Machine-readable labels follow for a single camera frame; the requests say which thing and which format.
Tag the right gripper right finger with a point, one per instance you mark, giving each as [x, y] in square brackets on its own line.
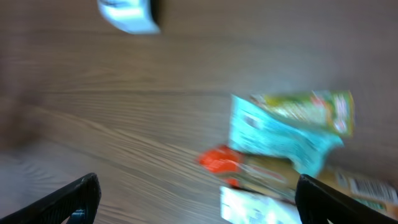
[318, 203]

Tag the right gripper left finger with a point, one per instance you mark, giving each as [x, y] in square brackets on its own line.
[76, 202]

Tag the orange spaghetti packet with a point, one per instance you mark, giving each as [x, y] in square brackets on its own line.
[276, 177]

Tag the white tube gold cap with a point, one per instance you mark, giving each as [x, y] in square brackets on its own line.
[242, 207]

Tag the mint green wipes packet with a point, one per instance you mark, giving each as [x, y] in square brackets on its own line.
[253, 131]

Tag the green snack packet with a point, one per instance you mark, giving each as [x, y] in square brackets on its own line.
[331, 111]

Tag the white barcode scanner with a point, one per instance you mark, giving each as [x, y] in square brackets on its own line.
[130, 16]

